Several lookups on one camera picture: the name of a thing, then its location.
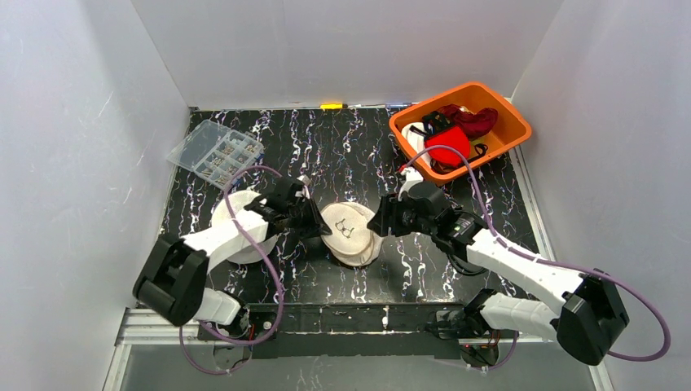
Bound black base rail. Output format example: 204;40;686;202
196;301;519;361

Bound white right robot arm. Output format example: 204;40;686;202
368;182;629;366

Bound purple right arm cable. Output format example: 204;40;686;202
402;144;672;373

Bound white bra black straps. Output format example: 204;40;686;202
401;121;433;163

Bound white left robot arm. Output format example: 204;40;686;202
133;176;331;326

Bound bright red bra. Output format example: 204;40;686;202
425;125;471;169

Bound dark red bra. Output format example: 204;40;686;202
438;104;499;141

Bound orange plastic bin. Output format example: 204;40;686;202
389;81;532;169

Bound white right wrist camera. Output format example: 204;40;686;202
398;166;424;201

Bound clear plastic screw box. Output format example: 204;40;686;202
167;120;264;190

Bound yellow tape piece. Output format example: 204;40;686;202
319;103;347;110

